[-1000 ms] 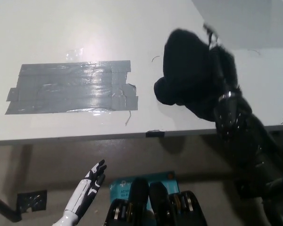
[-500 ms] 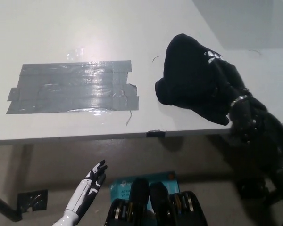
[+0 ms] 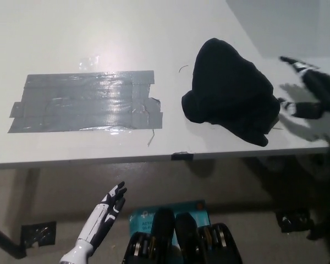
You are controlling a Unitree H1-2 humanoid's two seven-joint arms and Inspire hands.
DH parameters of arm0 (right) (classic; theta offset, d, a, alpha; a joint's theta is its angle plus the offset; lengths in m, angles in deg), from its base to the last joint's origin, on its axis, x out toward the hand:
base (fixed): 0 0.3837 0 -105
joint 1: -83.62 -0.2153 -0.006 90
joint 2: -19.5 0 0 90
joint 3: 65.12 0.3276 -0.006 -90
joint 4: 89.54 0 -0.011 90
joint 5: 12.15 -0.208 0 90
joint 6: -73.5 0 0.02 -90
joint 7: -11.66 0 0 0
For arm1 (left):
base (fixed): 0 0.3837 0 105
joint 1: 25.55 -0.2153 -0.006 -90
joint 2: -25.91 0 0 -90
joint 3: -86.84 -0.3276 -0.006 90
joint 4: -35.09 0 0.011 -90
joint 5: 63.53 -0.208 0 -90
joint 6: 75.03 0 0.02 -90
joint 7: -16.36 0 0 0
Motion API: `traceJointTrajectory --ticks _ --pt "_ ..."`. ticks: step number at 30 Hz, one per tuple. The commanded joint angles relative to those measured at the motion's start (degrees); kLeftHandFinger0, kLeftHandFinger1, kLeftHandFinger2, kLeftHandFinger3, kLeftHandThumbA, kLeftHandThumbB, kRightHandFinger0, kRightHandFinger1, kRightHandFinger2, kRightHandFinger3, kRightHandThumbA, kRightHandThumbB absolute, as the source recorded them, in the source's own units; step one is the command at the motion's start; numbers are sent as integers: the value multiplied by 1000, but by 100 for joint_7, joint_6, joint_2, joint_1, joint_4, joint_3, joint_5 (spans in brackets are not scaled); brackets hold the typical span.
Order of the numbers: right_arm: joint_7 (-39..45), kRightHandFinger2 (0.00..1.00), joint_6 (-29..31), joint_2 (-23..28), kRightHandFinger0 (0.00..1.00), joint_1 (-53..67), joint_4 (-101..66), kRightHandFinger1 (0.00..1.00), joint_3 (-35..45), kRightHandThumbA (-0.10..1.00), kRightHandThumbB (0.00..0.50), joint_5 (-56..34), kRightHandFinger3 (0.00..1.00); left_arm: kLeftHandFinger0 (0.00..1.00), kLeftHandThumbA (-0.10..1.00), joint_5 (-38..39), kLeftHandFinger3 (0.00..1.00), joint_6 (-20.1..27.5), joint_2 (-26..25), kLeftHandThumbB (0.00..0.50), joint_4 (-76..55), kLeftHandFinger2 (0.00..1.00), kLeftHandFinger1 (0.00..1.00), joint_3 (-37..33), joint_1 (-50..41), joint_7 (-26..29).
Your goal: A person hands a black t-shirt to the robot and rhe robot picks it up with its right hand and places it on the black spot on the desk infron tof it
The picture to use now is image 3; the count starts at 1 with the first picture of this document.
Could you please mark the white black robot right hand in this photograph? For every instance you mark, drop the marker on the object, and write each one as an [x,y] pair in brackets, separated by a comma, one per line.
[325,93]

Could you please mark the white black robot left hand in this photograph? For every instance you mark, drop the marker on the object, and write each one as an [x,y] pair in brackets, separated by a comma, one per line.
[104,217]

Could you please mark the black t-shirt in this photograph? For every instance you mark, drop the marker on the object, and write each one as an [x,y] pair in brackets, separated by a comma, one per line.
[231,93]

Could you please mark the teal cardboard box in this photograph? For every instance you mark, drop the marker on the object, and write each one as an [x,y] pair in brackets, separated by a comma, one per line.
[143,218]

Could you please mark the grey table leg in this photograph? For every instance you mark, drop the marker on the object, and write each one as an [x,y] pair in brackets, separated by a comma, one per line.
[27,189]

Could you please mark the small black tape strip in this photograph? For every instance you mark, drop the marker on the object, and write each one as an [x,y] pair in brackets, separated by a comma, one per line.
[182,156]

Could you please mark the black metal base bar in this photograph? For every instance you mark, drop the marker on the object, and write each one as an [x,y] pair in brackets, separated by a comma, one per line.
[5,242]

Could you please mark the grey duct tape patch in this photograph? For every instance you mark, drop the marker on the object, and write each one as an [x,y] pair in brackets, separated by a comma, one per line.
[85,103]

